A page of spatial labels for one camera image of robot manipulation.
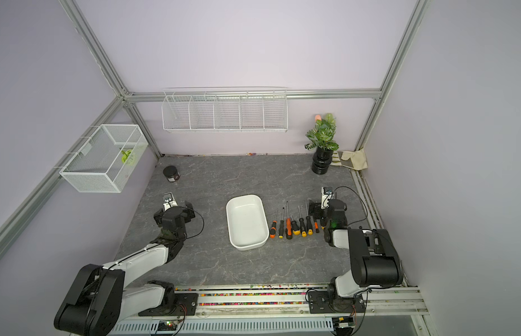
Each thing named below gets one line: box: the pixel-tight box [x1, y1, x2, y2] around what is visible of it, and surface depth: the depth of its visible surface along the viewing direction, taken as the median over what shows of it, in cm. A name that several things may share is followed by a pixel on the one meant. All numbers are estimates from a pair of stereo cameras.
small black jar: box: [163, 165, 181, 183], surface depth 111 cm
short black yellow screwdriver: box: [289, 214, 301, 236], surface depth 91 cm
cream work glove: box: [337, 147, 369, 171], surface depth 121 cm
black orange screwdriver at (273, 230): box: [269, 219, 279, 239], surface depth 92 cm
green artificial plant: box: [304, 112, 340, 152], surface depth 96 cm
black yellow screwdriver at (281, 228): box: [278, 207, 286, 239], surface depth 92 cm
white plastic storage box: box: [226, 193, 270, 252], surface depth 96 cm
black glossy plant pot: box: [311, 147, 334, 175], surface depth 110 cm
